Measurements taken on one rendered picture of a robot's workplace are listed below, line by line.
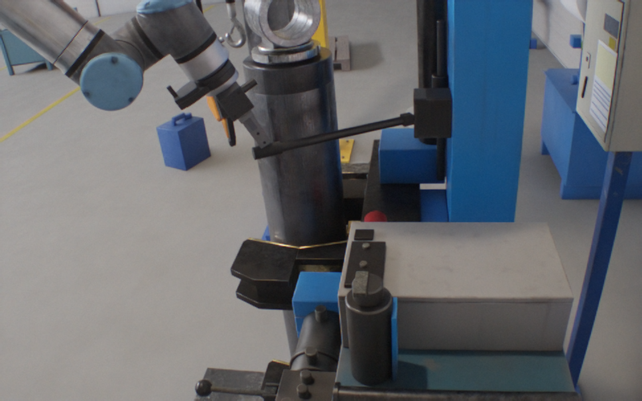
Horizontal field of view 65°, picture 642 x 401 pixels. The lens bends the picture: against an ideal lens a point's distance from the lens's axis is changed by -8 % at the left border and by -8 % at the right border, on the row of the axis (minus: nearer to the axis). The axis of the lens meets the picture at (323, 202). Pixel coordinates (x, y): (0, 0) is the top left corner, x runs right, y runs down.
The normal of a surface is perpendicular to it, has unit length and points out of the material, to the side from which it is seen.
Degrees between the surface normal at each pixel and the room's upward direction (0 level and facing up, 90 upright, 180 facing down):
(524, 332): 90
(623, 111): 90
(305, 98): 90
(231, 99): 90
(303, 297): 0
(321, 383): 0
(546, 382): 0
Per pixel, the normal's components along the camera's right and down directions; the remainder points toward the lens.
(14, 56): -0.10, 0.51
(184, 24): 0.45, 0.36
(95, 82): 0.31, 0.51
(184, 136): 0.84, 0.21
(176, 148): -0.54, 0.47
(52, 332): -0.09, -0.86
